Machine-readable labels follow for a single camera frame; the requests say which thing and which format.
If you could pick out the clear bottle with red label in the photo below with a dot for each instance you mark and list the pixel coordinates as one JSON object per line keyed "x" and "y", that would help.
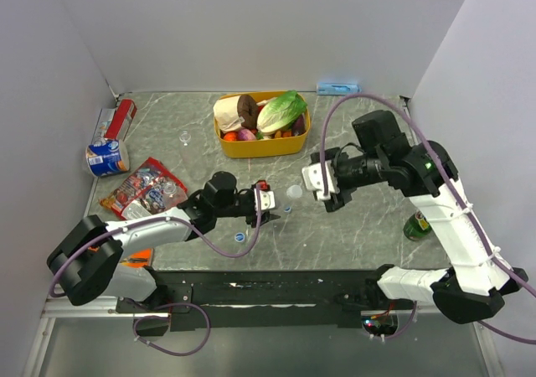
{"x": 294, "y": 192}

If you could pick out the purple toy eggplant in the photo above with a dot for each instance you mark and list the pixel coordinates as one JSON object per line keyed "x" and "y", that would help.
{"x": 299, "y": 127}

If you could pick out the yellow plastic bin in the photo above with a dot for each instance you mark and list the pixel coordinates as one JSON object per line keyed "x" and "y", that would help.
{"x": 274, "y": 145}

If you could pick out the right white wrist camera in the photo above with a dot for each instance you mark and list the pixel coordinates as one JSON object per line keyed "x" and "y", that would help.
{"x": 322, "y": 188}

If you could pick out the clear lying plastic bottle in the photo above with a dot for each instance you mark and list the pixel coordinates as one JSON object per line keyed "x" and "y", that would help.
{"x": 191, "y": 154}

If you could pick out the blue bottle cap front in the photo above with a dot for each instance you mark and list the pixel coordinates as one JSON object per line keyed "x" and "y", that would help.
{"x": 240, "y": 237}

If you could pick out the blue tissue pack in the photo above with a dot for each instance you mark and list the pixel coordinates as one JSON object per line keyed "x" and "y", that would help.
{"x": 337, "y": 89}

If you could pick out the pink toy onion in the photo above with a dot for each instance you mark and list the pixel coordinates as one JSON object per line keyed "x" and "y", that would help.
{"x": 245, "y": 135}

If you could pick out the red silver box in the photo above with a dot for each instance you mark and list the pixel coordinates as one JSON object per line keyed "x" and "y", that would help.
{"x": 114, "y": 123}

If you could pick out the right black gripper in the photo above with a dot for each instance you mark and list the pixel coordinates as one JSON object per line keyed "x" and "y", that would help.
{"x": 340, "y": 198}

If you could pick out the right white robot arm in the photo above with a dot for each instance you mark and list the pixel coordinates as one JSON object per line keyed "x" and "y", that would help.
{"x": 473, "y": 287}

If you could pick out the green toy lettuce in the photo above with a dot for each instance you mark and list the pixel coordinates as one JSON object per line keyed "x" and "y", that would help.
{"x": 281, "y": 112}

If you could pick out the orange toy fruit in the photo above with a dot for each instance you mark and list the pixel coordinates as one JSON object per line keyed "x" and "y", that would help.
{"x": 230, "y": 136}

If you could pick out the red snack bag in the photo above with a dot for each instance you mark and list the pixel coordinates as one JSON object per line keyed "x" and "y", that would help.
{"x": 140, "y": 195}

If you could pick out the orange razor package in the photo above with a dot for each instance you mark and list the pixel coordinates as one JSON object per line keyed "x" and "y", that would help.
{"x": 139, "y": 259}

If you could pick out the green glass bottle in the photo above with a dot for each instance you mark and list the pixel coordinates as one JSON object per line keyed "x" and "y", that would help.
{"x": 416, "y": 227}

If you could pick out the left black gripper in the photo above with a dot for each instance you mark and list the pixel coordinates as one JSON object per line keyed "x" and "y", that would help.
{"x": 266, "y": 216}

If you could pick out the brown toy donut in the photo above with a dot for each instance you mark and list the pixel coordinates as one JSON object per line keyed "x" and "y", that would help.
{"x": 248, "y": 111}

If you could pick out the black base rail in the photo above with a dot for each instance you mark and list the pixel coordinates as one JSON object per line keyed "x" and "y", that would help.
{"x": 245, "y": 299}

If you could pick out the blue white can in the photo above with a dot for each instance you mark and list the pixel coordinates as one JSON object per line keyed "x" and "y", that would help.
{"x": 109, "y": 158}

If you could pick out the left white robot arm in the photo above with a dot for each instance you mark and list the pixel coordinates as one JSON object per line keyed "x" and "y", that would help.
{"x": 87, "y": 262}

